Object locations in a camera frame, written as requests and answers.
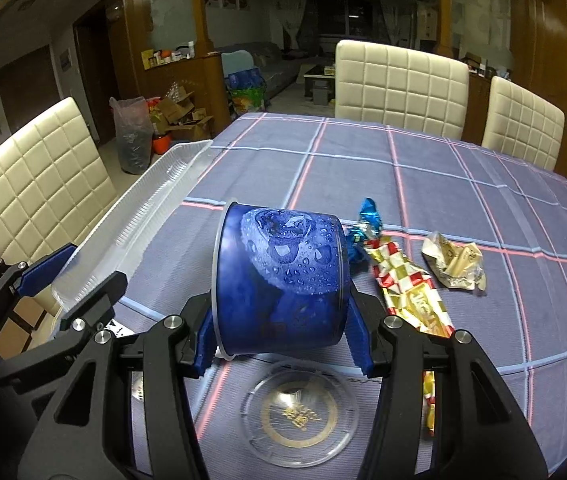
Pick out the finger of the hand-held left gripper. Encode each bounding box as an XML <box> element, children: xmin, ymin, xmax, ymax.
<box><xmin>0</xmin><ymin>270</ymin><xmax>129</xmax><ymax>388</ymax></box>
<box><xmin>0</xmin><ymin>242</ymin><xmax>80</xmax><ymax>336</ymax></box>

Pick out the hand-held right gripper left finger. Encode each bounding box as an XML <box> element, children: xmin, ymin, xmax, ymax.
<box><xmin>18</xmin><ymin>295</ymin><xmax>224</xmax><ymax>480</ymax></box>

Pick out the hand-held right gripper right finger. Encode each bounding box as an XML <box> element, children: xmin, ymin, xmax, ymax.
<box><xmin>346</xmin><ymin>287</ymin><xmax>549</xmax><ymax>480</ymax></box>

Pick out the blue printed plastic cup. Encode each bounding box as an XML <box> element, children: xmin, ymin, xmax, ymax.
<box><xmin>212</xmin><ymin>201</ymin><xmax>351</xmax><ymax>361</ymax></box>

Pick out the blue foil wrapper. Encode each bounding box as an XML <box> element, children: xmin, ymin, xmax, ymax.
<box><xmin>343</xmin><ymin>197</ymin><xmax>384</xmax><ymax>266</ymax></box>

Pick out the clear plastic tray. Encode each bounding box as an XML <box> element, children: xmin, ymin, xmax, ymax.
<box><xmin>51</xmin><ymin>140</ymin><xmax>213</xmax><ymax>318</ymax></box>

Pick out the red gold checkered wrapper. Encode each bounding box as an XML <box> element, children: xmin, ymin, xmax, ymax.
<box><xmin>366</xmin><ymin>236</ymin><xmax>457</xmax><ymax>440</ymax></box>

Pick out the clear round plastic lid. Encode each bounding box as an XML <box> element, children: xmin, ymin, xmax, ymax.
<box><xmin>240</xmin><ymin>360</ymin><xmax>359</xmax><ymax>467</ymax></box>

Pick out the cream quilted dining chair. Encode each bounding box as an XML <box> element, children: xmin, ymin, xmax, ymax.
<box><xmin>482</xmin><ymin>76</ymin><xmax>565</xmax><ymax>171</ymax></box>
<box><xmin>334</xmin><ymin>40</ymin><xmax>470</xmax><ymax>141</ymax></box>
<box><xmin>0</xmin><ymin>96</ymin><xmax>119</xmax><ymax>311</ymax></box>

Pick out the crumpled gold wrapper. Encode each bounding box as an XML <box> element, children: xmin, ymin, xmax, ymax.
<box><xmin>422</xmin><ymin>231</ymin><xmax>487</xmax><ymax>292</ymax></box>

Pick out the translucent plastic bag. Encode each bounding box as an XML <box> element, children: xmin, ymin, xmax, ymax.
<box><xmin>110</xmin><ymin>96</ymin><xmax>153</xmax><ymax>176</ymax></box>

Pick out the dark wooden door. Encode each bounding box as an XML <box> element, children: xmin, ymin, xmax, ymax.
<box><xmin>0</xmin><ymin>45</ymin><xmax>62</xmax><ymax>133</ymax></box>

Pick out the wooden partition cabinet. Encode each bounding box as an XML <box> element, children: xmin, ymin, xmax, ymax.
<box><xmin>141</xmin><ymin>52</ymin><xmax>227</xmax><ymax>131</ymax></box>

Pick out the grey bin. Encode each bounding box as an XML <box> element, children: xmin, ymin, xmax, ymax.
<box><xmin>312</xmin><ymin>81</ymin><xmax>334</xmax><ymax>106</ymax></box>

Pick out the blue green printed bag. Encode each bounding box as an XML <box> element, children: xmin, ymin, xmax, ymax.
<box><xmin>226</xmin><ymin>67</ymin><xmax>268</xmax><ymax>120</ymax></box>

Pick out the low coffee table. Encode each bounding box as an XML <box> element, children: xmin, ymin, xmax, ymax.
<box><xmin>303</xmin><ymin>63</ymin><xmax>337</xmax><ymax>91</ymax></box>

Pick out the grey sofa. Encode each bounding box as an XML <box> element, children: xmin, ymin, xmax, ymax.
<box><xmin>216</xmin><ymin>41</ymin><xmax>309</xmax><ymax>98</ymax></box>

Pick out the wooden pillar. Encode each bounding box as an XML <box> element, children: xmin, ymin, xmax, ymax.
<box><xmin>191</xmin><ymin>0</ymin><xmax>214</xmax><ymax>56</ymax></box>
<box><xmin>437</xmin><ymin>0</ymin><xmax>453</xmax><ymax>56</ymax></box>

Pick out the dark window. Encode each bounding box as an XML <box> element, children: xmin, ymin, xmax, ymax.
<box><xmin>308</xmin><ymin>0</ymin><xmax>389</xmax><ymax>46</ymax></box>

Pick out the light patterned curtain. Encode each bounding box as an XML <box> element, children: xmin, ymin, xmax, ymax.
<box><xmin>274</xmin><ymin>0</ymin><xmax>314</xmax><ymax>53</ymax></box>

